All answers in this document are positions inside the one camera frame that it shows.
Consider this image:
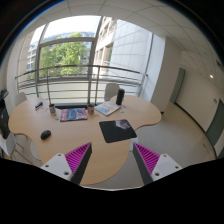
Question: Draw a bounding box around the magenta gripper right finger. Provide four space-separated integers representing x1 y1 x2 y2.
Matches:
133 143 182 185

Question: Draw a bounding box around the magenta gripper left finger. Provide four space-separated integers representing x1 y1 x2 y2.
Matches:
42 143 92 185

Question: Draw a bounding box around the black computer mouse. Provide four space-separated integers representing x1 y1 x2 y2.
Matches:
40 130 51 140

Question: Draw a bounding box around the black mouse pad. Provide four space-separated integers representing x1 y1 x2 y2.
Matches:
99 119 137 143

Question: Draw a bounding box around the black computer monitor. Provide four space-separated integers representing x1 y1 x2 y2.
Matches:
0 89 10 139

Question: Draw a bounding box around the red blue magazine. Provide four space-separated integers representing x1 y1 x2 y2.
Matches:
60 108 87 122

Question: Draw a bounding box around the dark mug left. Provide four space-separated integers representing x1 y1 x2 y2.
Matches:
49 104 56 114

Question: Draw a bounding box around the white yellow book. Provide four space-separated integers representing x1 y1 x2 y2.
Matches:
94 101 120 116

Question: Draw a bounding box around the white chair left front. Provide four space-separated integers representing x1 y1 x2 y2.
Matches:
0 133 31 163

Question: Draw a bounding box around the white chair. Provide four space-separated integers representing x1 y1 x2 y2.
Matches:
104 83 119 101
15 92 27 106
0 133 31 163

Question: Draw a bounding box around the small blue black device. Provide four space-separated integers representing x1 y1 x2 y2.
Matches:
35 102 43 110

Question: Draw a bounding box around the dark green side door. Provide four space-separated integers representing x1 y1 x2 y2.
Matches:
206 100 224 146

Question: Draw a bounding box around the metal balcony railing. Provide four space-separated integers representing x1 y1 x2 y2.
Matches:
16 65 146 104

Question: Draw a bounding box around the black cylindrical bottle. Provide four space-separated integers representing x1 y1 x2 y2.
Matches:
116 88 125 105

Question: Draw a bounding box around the white chair far side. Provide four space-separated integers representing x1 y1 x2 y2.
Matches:
104 83 119 101

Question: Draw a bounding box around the white chair left back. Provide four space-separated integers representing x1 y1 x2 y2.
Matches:
15 92 27 106

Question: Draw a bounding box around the grey green door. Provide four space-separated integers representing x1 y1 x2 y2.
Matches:
170 68 185 103

